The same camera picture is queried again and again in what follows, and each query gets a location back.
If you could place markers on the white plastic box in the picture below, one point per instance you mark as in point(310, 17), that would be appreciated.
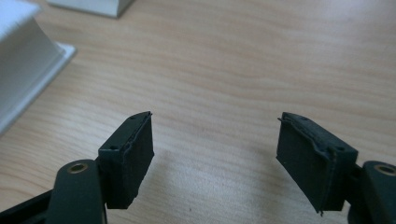
point(25, 65)

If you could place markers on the white flat box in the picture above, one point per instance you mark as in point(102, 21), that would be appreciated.
point(99, 6)

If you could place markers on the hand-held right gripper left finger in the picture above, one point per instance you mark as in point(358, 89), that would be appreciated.
point(126, 161)

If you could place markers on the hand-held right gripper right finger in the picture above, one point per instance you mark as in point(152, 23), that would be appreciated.
point(314, 158)

